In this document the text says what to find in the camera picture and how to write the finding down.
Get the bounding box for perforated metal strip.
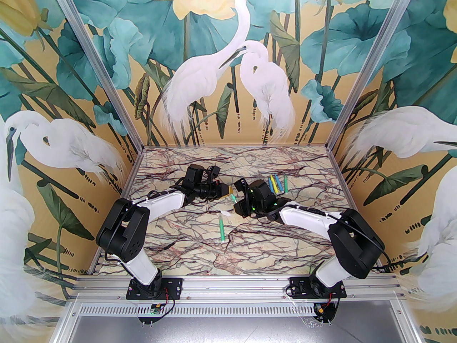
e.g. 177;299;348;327
71;305;398;317

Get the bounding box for grey metal sheet panel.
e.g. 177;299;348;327
54;316;420;343

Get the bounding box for aluminium back table rail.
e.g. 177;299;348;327
141;144;332;149

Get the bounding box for aluminium side table rail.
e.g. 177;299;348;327
328;147;388;274
86;147;145;276

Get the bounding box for wide aluminium base rail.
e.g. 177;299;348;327
68;277;407;302

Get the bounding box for red black power wires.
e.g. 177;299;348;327
159;287;176;314
321;287;345;313

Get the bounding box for clear acrylic board bracket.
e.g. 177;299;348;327
309;300;338;325
137;300;168;326

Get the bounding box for aluminium frame post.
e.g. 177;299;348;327
46;0;145;148
328;0;424;148

